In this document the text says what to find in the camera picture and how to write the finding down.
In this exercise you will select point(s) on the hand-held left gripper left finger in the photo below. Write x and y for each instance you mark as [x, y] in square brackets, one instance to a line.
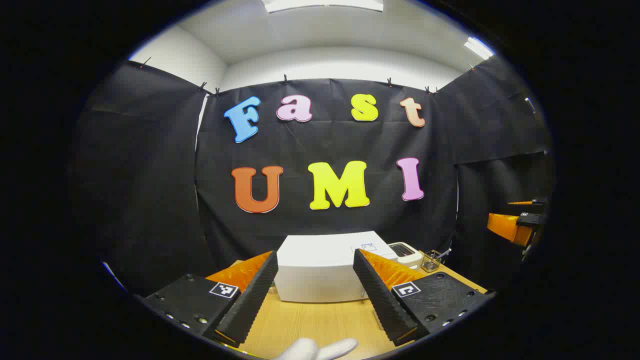
[255, 300]

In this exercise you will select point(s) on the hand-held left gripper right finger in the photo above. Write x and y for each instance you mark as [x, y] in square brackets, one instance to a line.
[382, 300]

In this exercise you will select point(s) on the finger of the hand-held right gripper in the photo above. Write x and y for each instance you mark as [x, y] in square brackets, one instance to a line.
[502, 225]
[537, 204]

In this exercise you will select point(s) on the white microwave oven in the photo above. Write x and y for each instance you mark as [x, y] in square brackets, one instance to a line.
[315, 270]

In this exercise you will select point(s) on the white toaster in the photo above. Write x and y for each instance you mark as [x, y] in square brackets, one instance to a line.
[407, 257]

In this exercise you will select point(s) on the silver utensil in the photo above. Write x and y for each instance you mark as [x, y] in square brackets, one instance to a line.
[445, 253]

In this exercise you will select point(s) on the black backdrop cloth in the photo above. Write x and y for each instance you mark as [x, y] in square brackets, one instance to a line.
[300, 142]

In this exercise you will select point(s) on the ceiling light panel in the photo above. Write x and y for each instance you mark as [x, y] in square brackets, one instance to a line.
[322, 5]
[478, 48]

